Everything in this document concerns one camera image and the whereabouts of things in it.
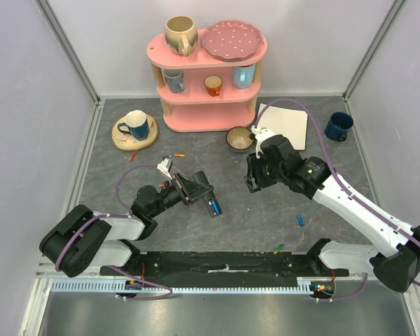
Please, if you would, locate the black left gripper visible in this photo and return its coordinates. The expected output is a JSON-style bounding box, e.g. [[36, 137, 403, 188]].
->
[[149, 171, 214, 218]]

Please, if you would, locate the black remote control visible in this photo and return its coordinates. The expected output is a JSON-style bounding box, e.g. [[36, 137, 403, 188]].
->
[[192, 171, 223, 218]]

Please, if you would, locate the blue battery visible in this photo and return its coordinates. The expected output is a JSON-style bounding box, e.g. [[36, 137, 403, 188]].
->
[[297, 215, 305, 227], [212, 200, 221, 215]]

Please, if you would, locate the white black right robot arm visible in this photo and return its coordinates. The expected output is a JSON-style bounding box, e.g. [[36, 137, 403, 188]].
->
[[245, 128, 420, 293]]

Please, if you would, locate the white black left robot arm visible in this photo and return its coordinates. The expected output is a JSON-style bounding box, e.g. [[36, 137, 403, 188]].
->
[[39, 171, 222, 278]]

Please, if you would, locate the white square plate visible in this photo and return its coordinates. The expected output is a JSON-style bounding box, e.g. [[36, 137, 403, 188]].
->
[[258, 106, 308, 151]]

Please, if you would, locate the brown ceramic bowl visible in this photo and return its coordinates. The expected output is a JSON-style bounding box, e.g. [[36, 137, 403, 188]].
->
[[225, 126, 253, 153]]

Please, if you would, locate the dark blue mug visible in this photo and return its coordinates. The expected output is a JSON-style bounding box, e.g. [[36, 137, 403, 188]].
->
[[324, 112, 354, 142]]

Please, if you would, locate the pink three-tier shelf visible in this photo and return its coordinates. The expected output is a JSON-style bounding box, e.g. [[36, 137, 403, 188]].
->
[[146, 34, 268, 132]]

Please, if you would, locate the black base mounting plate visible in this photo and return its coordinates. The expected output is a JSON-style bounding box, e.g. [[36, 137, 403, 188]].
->
[[122, 250, 351, 279]]

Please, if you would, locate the round beige patterned plate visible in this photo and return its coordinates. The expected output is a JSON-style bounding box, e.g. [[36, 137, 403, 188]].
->
[[111, 115, 158, 151]]

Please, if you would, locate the green yellow battery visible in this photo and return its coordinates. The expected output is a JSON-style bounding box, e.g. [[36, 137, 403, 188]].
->
[[273, 244, 284, 255]]

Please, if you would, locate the light blue mug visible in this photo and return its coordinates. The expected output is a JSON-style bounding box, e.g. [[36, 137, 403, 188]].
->
[[232, 64, 256, 89]]

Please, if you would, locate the teal mug cream inside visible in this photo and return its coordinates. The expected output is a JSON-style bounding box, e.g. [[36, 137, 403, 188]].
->
[[117, 110, 149, 141]]

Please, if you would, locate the small orange cup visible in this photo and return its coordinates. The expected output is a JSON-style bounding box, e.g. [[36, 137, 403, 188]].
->
[[204, 75, 223, 97]]

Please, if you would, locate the grey blue mug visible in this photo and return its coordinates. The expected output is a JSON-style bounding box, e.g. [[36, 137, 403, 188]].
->
[[163, 69, 185, 94]]

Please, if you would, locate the pink polka dot plate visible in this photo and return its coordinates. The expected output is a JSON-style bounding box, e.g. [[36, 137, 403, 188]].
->
[[202, 20, 265, 62]]

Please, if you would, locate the beige ceramic mug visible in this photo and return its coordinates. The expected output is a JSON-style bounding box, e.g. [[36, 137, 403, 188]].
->
[[164, 15, 199, 57]]

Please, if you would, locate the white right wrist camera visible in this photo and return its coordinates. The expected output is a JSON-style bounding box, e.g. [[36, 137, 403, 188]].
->
[[251, 126, 275, 159]]

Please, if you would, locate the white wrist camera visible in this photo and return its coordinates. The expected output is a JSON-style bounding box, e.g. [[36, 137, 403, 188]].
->
[[251, 126, 275, 159], [157, 157, 173, 180]]

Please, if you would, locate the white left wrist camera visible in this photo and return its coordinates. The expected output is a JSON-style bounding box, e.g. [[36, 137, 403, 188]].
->
[[157, 157, 173, 180]]

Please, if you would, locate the white slotted cable duct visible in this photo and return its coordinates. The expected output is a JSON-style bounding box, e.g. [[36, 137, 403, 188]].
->
[[51, 278, 314, 295]]

